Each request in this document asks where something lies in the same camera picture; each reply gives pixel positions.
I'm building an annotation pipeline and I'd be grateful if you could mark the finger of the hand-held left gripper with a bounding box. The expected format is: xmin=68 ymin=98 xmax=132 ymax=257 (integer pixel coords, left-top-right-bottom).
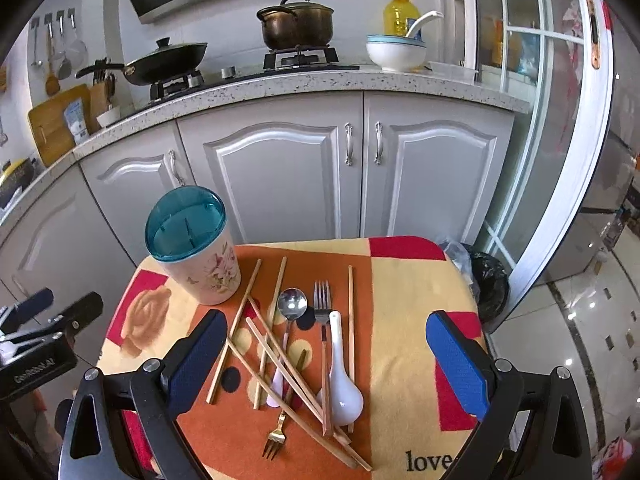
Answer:
xmin=0 ymin=287 xmax=55 ymax=333
xmin=30 ymin=291 xmax=104 ymax=346

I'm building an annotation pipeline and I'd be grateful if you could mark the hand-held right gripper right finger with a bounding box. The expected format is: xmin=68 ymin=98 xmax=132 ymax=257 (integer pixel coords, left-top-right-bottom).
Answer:
xmin=425 ymin=310 xmax=596 ymax=480

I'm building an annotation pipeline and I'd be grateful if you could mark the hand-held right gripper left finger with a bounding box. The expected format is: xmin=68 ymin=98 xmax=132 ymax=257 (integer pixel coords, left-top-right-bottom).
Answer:
xmin=52 ymin=309 xmax=228 ymax=480

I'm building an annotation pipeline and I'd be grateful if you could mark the wooden chopstick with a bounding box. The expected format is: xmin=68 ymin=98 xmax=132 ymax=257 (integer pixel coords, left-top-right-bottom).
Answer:
xmin=252 ymin=256 xmax=288 ymax=410
xmin=206 ymin=258 xmax=263 ymax=405
xmin=248 ymin=298 xmax=353 ymax=447
xmin=244 ymin=317 xmax=331 ymax=426
xmin=226 ymin=338 xmax=361 ymax=469
xmin=280 ymin=390 xmax=373 ymax=471

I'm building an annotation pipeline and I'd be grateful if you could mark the floral utensil holder teal lid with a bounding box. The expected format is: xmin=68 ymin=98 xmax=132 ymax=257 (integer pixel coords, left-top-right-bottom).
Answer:
xmin=145 ymin=186 xmax=242 ymax=306

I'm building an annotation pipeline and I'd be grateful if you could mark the silver spoon pink handle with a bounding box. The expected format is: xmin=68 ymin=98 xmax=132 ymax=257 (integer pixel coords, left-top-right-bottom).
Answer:
xmin=265 ymin=287 xmax=308 ymax=407

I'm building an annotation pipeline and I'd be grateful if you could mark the small gold fork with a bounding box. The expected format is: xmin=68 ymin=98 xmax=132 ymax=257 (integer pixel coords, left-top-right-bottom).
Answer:
xmin=262 ymin=350 xmax=308 ymax=461

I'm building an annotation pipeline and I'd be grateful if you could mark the white ceramic spoon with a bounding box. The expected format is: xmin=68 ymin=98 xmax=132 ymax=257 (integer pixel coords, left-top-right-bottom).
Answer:
xmin=327 ymin=311 xmax=365 ymax=426

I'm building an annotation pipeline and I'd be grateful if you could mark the silver fork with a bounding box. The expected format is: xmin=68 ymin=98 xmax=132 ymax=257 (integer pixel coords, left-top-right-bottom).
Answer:
xmin=313 ymin=280 xmax=335 ymax=437

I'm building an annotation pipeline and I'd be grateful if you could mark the grey cabinet door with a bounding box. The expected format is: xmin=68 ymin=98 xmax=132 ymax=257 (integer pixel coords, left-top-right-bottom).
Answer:
xmin=0 ymin=162 xmax=138 ymax=321
xmin=177 ymin=92 xmax=364 ymax=246
xmin=362 ymin=91 xmax=517 ymax=243
xmin=79 ymin=120 xmax=197 ymax=267

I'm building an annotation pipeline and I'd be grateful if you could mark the orange patterned blanket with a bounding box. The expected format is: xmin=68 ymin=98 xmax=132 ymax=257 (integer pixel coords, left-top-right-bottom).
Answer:
xmin=97 ymin=235 xmax=488 ymax=480

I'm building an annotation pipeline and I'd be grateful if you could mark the black trash bag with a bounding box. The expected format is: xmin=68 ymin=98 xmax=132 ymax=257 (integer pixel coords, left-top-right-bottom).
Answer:
xmin=460 ymin=244 xmax=511 ymax=333

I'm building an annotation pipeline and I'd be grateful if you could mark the clear plastic bag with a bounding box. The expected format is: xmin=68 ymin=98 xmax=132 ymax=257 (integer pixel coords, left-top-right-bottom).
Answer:
xmin=437 ymin=239 xmax=481 ymax=301

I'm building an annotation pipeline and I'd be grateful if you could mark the yellow black pot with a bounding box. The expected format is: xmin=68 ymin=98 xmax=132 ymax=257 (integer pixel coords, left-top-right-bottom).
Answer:
xmin=0 ymin=157 xmax=41 ymax=211

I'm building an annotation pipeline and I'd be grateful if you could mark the wooden cutting board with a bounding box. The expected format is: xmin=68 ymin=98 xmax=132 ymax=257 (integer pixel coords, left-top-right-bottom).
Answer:
xmin=27 ymin=84 xmax=101 ymax=168

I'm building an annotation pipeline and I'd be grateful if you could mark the red plastic bag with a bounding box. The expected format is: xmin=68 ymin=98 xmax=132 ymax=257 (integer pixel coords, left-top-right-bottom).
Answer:
xmin=592 ymin=435 xmax=633 ymax=480

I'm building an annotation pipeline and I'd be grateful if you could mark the blue white packet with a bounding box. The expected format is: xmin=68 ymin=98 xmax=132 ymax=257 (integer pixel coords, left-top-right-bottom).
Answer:
xmin=64 ymin=99 xmax=91 ymax=142

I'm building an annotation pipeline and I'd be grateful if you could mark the wooden knife block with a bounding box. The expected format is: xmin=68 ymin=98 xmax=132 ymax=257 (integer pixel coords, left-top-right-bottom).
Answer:
xmin=89 ymin=60 xmax=118 ymax=121

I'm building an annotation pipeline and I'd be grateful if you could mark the wooden spatula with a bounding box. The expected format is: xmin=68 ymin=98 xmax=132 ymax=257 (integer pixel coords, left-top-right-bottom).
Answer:
xmin=44 ymin=15 xmax=61 ymax=97

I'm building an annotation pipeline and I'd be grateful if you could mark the metal slotted spoon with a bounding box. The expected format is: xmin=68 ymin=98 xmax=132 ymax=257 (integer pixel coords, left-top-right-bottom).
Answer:
xmin=55 ymin=12 xmax=71 ymax=81

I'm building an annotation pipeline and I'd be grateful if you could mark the white framed glass door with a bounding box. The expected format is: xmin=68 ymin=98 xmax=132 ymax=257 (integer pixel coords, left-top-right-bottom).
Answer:
xmin=457 ymin=0 xmax=617 ymax=333

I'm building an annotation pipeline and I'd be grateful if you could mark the metal ladle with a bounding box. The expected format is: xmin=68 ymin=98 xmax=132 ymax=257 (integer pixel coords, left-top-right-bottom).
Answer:
xmin=30 ymin=17 xmax=43 ymax=68

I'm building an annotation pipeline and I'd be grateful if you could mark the black wok with lid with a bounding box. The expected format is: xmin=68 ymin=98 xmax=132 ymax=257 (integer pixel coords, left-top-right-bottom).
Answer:
xmin=75 ymin=37 xmax=208 ymax=87

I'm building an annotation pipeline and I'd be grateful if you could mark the black gas cooktop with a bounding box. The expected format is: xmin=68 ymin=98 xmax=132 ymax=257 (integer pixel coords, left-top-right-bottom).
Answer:
xmin=135 ymin=45 xmax=361 ymax=108

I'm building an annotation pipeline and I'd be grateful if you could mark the speckled stone countertop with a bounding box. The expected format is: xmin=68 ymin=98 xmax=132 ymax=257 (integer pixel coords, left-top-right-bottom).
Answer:
xmin=0 ymin=57 xmax=531 ymax=221

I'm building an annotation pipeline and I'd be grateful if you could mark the white ceramic bowl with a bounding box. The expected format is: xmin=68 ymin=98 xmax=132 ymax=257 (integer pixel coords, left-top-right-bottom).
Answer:
xmin=365 ymin=42 xmax=428 ymax=73

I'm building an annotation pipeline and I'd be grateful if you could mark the blue rimmed bowl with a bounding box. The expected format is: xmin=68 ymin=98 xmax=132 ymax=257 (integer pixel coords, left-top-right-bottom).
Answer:
xmin=366 ymin=34 xmax=427 ymax=50

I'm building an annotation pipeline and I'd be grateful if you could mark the white ladle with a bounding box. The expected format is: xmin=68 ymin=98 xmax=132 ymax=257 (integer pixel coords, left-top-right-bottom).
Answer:
xmin=405 ymin=10 xmax=445 ymax=40

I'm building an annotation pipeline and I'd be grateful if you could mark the bronze stock pot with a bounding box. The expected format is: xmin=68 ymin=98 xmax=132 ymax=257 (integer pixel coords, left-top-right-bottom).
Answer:
xmin=256 ymin=0 xmax=335 ymax=52

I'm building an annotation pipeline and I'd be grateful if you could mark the yellow oil bottle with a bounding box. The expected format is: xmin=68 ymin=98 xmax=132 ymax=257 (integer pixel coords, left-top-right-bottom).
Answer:
xmin=382 ymin=0 xmax=426 ymax=41

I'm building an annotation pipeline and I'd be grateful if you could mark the copper door handle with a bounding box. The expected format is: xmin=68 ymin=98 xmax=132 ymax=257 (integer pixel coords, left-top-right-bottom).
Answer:
xmin=585 ymin=0 xmax=601 ymax=68

